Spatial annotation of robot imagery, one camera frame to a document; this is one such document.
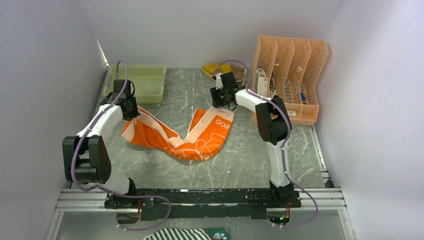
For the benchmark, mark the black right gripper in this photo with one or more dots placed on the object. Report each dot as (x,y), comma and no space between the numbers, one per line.
(216,102)

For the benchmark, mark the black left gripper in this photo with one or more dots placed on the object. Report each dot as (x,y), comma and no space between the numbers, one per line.
(134,113)

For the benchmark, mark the orange white patterned towel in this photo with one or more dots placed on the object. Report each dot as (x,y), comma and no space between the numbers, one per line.
(207,133)

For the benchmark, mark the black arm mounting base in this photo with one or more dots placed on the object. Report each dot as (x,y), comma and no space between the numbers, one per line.
(177,203)

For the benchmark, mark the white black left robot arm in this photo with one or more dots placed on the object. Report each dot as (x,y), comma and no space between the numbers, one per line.
(87,164)

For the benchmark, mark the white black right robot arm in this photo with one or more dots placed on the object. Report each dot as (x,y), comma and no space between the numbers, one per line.
(274,128)

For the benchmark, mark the yellow brown folded towel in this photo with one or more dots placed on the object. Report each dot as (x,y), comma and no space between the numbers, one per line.
(238,71)

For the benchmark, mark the green plastic basket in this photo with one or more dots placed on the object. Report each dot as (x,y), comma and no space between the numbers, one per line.
(149,81)

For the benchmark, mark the white red paper card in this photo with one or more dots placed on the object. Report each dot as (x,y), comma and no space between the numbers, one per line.
(261,82)

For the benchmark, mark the orange plastic file organizer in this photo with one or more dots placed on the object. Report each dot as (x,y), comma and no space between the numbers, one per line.
(293,67)

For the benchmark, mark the small white box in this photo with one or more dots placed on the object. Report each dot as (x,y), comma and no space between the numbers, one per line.
(292,113)

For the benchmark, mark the black white striped towel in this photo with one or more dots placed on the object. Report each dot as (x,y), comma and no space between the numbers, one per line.
(179,234)

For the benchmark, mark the teal patterned cloth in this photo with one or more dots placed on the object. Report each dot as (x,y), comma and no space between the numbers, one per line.
(217,233)

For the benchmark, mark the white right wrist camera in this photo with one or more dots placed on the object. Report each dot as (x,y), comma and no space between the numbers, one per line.
(218,81)

